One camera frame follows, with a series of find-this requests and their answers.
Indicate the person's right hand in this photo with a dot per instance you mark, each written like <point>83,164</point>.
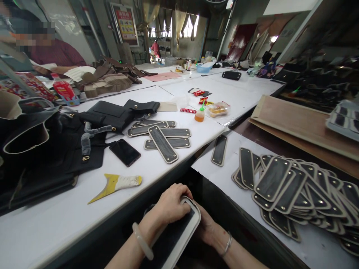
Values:
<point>213,227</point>

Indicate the person's left hand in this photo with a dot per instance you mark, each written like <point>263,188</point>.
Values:
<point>171,203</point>

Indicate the person's left fingers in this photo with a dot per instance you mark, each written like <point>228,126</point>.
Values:
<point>181,194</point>

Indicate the person's right fingers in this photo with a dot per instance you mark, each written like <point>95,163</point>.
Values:
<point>202,217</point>

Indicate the black cream-edged leather tab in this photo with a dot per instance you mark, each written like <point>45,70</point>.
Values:
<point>179,238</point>
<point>219,150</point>

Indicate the small pile of leather tabs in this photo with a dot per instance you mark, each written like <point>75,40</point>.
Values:
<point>162,138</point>

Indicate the black smartphone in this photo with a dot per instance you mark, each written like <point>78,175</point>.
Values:
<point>124,152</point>

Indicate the orange glue bottle green cap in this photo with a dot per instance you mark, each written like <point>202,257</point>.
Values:
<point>199,115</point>

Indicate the red candy tube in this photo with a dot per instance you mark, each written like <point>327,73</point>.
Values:
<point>188,110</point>

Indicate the cream leather piece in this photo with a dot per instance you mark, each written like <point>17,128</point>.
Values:
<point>169,106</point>

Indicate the large pile of leather tabs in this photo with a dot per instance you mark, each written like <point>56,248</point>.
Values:
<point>291,190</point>

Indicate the clear plastic snack container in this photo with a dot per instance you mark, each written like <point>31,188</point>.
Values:
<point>219,109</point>

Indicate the clear plastic wrap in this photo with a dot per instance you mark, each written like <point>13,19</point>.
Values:
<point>179,99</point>

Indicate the red snack packets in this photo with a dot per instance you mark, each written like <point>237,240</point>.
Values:
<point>206,101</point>

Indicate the red wrapper packet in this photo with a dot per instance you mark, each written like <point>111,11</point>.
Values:
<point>198,91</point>

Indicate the black square leather pieces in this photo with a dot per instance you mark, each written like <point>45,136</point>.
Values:
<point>206,93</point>

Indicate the black leather bag panel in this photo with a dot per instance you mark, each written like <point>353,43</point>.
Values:
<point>112,115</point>

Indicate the pink sheet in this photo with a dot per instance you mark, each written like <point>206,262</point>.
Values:
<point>164,76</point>

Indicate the blue plastic bowl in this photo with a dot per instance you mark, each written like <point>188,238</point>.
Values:
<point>203,68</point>

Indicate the small black handbag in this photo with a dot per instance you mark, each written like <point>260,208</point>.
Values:
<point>231,75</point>

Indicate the pile of tan leather pieces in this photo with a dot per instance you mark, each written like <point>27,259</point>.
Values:
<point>110,85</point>

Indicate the stack of wooden boards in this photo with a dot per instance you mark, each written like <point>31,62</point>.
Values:
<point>297,123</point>

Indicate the heap of brown leather bags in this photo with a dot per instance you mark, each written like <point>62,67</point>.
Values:
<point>123,70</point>

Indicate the large black leather handbag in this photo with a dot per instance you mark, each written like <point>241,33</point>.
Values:
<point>42,157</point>

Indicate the red drink bottle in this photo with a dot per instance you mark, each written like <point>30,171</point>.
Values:
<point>65,92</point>

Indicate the dark red door panel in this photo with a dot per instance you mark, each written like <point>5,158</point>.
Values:
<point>241,42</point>

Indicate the window with curtains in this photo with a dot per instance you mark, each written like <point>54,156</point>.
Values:
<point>188,26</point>

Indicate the grey tray of black pieces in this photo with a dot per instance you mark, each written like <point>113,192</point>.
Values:
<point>345,119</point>

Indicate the colourful printed box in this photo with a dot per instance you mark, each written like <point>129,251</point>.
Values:
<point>26,85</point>

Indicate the red wall poster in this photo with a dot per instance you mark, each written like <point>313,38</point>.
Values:
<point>125,25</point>

